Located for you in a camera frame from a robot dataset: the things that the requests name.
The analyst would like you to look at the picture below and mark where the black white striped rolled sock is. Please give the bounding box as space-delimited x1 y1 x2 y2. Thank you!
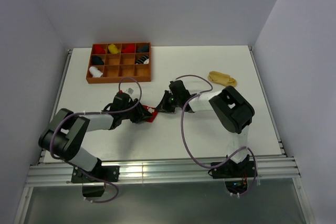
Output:
135 55 150 65

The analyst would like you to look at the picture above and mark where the dark navy rolled sock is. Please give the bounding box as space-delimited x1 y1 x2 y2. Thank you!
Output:
91 55 104 66

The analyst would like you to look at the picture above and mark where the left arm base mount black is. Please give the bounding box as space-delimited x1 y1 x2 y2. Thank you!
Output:
71 165 120 203

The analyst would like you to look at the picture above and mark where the beige flat sock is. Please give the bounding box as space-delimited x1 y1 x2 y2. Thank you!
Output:
207 71 237 87

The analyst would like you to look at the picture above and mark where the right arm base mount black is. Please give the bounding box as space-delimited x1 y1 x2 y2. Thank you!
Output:
207 157 258 195

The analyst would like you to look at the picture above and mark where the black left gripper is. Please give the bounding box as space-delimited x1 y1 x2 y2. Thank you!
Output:
121 98 153 124

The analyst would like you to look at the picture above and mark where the red santa sock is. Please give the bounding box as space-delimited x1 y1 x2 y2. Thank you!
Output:
143 105 158 123

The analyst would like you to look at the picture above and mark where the red rolled sock left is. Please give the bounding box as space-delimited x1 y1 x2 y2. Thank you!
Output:
92 45 106 54

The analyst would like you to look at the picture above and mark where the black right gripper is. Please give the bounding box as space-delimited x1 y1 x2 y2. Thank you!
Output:
156 90 181 113

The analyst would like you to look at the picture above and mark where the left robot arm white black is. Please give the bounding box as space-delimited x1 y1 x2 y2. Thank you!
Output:
38 91 153 182

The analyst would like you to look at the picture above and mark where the wooden compartment tray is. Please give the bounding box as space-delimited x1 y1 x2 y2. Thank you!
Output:
86 42 152 84

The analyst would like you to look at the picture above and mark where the red rolled sock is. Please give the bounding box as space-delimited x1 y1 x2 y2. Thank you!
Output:
121 44 135 54
92 45 106 54

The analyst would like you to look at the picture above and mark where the yellow rolled sock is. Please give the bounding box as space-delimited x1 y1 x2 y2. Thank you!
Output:
108 44 120 54

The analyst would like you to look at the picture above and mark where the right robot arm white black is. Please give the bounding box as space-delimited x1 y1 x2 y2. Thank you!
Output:
155 80 255 177

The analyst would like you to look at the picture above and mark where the red rolled sock middle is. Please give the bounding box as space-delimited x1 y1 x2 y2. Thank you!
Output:
121 44 135 54

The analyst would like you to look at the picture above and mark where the dark teal rolled sock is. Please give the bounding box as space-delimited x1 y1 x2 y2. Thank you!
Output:
136 44 150 53

